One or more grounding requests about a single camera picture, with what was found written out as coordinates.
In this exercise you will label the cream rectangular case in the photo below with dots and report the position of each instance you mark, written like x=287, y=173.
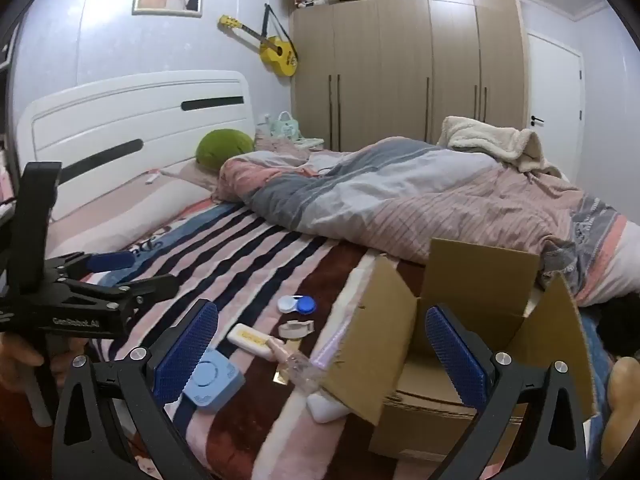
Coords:
x=247, y=340

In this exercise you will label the gold card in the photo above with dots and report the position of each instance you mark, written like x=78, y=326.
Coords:
x=282, y=377

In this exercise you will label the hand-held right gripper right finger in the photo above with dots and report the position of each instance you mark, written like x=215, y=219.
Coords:
x=455, y=355

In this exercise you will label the clear bottle with pink cap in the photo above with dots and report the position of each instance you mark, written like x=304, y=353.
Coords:
x=307, y=372

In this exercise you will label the beige wooden wardrobe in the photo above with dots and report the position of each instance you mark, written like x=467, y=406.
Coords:
x=400, y=60

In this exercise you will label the brown cardboard box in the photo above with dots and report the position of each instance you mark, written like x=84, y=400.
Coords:
x=475, y=270

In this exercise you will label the green round pillow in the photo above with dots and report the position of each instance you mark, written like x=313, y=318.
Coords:
x=222, y=147

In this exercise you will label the blue square device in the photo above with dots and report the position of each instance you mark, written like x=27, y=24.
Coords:
x=215, y=380

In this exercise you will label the white bed headboard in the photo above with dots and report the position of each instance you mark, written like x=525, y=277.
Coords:
x=100, y=120

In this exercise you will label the mint green bag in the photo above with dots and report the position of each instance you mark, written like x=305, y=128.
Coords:
x=285, y=126

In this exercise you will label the blue white contact lens case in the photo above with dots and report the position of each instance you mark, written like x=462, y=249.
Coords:
x=297, y=305

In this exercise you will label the pale pink pillow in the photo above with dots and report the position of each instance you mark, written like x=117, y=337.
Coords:
x=125, y=215

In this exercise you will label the dark cloth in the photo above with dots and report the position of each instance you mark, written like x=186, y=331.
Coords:
x=617, y=325

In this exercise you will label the pink grey striped quilt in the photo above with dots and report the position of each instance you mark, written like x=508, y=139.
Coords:
x=400, y=195

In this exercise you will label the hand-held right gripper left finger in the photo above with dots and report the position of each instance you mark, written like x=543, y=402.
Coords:
x=187, y=350

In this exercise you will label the cream fleece blanket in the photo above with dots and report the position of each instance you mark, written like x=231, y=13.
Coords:
x=480, y=135

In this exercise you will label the lavender plastic stick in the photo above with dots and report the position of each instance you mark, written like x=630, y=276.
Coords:
x=327, y=352

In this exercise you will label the white nightstand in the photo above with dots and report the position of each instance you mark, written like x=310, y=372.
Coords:
x=309, y=142

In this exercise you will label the clear tape roll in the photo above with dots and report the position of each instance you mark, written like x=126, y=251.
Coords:
x=290, y=330

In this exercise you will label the person's left hand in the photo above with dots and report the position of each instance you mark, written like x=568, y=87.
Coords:
x=15, y=365

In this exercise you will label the pink patterned pillow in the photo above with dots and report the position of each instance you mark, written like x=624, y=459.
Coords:
x=277, y=144

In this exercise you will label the yellow guitar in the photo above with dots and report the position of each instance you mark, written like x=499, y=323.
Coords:
x=277, y=52

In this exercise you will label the striped plush blanket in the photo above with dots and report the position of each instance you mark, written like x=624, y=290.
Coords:
x=240, y=260

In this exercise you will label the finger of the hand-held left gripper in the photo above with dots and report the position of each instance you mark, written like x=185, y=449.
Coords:
x=150, y=286
x=107, y=261

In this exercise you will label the white door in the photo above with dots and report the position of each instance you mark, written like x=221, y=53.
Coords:
x=555, y=100

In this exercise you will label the small white object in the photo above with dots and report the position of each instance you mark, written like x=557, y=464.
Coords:
x=151, y=178

